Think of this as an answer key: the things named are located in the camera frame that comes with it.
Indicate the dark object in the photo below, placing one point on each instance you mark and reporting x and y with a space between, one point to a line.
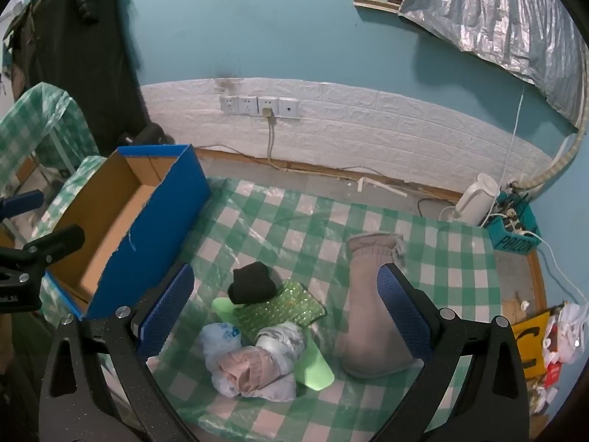
147 136

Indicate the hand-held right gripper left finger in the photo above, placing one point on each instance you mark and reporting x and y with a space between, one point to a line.
166 311

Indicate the black sock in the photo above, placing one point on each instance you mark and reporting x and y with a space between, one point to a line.
251 283

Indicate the red packet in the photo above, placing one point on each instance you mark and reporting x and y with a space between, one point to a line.
554 374

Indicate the white trim strip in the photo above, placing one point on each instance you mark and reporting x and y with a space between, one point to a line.
382 186

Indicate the green checkered tablecloth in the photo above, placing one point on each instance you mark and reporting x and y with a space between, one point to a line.
294 221

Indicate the teal plastic basket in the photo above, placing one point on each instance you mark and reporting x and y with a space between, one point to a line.
510 241

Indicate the green glittery sponge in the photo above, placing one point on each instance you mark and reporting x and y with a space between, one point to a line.
280 313

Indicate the light green dustpan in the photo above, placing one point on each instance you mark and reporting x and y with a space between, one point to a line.
315 363

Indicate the dark jacket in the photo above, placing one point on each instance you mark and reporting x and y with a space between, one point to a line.
83 55

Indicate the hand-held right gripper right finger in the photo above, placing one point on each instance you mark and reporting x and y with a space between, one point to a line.
405 315

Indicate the white wall socket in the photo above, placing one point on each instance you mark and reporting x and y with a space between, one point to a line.
289 108
271 103
228 104
247 105

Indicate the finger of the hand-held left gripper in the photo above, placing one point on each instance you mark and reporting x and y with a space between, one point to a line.
25 202
60 239

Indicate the white electric kettle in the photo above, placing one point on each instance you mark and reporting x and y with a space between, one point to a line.
476 198

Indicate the beige plush sock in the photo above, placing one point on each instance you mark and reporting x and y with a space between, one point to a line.
368 294

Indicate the green checkered cloth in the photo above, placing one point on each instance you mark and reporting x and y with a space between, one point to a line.
27 119

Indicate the grey white cloth roll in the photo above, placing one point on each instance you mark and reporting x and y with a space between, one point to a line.
283 343

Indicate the white crumpled plastic bags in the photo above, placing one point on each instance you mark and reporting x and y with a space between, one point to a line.
568 331

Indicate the wooden strip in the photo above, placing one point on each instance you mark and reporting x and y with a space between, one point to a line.
375 3

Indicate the white power strip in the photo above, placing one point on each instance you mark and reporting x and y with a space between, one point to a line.
514 223

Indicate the yellow sign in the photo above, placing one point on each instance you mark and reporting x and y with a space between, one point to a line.
531 345

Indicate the blue cardboard box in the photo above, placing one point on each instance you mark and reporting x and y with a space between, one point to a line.
156 221

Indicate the silver foil curtain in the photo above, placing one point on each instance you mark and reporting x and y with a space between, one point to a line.
501 14

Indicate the pink cloth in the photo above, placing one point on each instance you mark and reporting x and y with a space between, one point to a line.
246 368

